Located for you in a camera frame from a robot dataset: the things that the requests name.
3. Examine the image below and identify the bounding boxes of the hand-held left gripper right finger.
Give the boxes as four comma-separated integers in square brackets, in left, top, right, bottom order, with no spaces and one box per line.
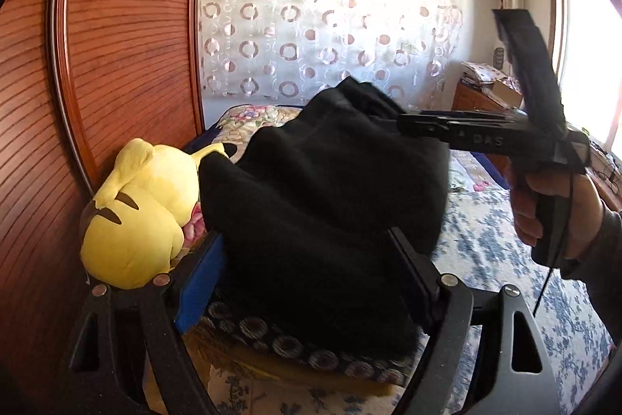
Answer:
[388,226,562,415]

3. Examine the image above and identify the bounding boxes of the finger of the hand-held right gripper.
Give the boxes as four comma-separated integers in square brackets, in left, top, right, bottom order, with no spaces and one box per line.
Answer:
[418,109,528,124]
[396,116,455,144]

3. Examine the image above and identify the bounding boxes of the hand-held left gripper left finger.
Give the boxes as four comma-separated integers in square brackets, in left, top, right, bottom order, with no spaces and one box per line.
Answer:
[68,233,227,415]

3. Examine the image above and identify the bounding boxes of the black printed t-shirt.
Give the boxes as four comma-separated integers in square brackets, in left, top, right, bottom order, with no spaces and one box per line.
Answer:
[198,76,450,355]

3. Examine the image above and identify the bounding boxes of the person's right forearm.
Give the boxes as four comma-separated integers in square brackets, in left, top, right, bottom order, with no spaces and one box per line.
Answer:
[559,201,622,348]

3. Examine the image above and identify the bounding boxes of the person's right hand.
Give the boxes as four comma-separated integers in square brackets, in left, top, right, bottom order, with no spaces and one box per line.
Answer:
[503,162,606,280]

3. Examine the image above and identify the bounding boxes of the wooden cabinet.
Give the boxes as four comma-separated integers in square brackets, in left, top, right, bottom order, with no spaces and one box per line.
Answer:
[452,82,622,212]

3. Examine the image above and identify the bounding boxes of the cardboard box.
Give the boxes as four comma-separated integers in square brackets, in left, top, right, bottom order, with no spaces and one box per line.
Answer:
[491,77,526,107]

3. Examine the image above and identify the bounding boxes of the folded floral fabric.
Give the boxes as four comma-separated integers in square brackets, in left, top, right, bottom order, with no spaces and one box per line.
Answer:
[461,61,518,88]

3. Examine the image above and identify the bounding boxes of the floral quilt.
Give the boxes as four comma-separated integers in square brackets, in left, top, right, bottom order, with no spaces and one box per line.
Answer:
[194,104,618,415]

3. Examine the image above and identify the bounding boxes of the yellow plush toy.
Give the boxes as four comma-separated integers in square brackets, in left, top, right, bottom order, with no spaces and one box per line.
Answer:
[80,139,239,289]

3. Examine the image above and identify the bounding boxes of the circle-patterned dark cushion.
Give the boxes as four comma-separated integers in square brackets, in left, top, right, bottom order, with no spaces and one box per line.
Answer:
[180,211,421,399]

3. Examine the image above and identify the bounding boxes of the window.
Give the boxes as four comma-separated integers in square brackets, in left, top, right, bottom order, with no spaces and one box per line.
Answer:
[547,0,622,153]

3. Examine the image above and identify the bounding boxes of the circle-patterned sheer curtain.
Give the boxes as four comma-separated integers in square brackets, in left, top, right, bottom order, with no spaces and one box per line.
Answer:
[200,0,462,105]

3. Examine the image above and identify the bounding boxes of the navy bed sheet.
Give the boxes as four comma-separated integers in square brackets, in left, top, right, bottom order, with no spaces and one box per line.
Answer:
[182,126,229,153]

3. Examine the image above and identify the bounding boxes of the tangled cables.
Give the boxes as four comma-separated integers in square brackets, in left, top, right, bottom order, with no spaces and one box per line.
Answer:
[590,143,622,185]

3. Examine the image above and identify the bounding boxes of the thin black cord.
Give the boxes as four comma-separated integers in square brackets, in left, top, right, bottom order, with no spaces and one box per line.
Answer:
[532,174,577,319]

